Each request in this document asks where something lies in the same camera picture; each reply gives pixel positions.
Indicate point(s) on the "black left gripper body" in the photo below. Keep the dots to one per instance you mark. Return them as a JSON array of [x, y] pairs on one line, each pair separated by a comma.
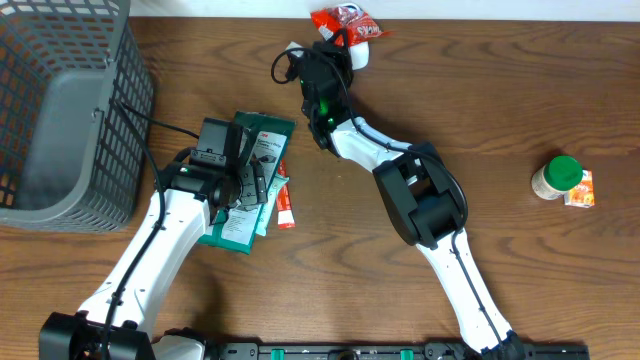
[[254, 189]]

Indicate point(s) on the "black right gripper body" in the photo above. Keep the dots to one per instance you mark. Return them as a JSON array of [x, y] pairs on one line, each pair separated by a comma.
[[341, 51]]

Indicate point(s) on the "red tube package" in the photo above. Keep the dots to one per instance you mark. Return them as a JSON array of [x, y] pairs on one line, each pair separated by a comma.
[[285, 216]]

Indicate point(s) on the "red candy bag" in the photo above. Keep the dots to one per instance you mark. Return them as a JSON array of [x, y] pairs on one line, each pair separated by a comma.
[[358, 24]]

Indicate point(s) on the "white green 3M package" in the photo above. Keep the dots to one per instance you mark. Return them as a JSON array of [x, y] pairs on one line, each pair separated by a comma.
[[265, 139]]

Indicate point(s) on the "green lid white jar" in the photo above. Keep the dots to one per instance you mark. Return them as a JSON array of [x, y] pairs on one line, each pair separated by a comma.
[[557, 177]]

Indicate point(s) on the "small orange white box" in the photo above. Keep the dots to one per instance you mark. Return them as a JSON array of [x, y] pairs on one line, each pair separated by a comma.
[[582, 195]]

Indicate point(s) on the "mint green wipes pack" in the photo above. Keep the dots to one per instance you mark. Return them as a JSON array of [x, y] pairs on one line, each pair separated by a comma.
[[277, 184]]

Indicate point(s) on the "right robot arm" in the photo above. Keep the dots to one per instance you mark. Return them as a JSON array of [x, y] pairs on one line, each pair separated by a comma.
[[425, 203]]

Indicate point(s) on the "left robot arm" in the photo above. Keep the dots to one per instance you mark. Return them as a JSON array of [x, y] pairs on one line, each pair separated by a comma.
[[117, 320]]

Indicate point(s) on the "white barcode scanner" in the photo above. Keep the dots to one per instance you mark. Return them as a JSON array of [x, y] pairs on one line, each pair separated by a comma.
[[359, 52]]

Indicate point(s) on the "grey plastic mesh basket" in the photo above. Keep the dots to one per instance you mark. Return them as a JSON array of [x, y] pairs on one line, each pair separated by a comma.
[[75, 98]]

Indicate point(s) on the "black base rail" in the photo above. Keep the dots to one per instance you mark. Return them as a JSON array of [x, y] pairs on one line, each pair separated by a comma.
[[252, 351]]

